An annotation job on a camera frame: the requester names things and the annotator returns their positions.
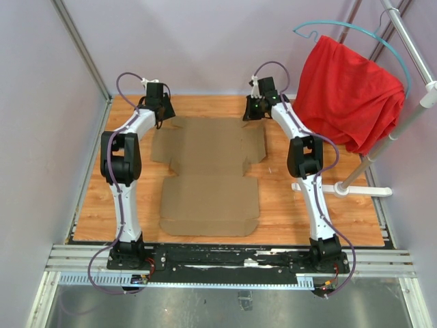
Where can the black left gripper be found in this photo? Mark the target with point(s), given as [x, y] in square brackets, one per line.
[170, 112]

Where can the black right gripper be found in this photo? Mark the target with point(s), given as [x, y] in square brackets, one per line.
[250, 115]

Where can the brown cardboard box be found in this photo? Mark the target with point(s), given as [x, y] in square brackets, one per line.
[210, 193]

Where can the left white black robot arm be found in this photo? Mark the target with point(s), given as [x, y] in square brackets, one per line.
[120, 165]

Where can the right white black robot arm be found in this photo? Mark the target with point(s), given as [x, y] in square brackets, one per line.
[304, 163]

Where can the red cloth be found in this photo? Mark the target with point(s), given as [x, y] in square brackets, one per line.
[347, 98]

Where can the teal clothes hanger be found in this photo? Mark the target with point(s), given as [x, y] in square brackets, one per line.
[315, 36]

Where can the white metal clothes rack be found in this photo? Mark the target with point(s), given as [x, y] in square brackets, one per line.
[346, 187]

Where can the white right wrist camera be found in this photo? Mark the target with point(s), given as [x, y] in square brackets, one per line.
[255, 87]

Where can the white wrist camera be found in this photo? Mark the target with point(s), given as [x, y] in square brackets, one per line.
[255, 87]
[145, 82]

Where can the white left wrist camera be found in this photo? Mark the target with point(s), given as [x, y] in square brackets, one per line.
[145, 82]

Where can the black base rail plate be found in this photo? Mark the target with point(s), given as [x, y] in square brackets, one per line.
[229, 264]

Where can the grey slotted cable duct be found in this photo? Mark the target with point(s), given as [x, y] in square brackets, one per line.
[102, 279]

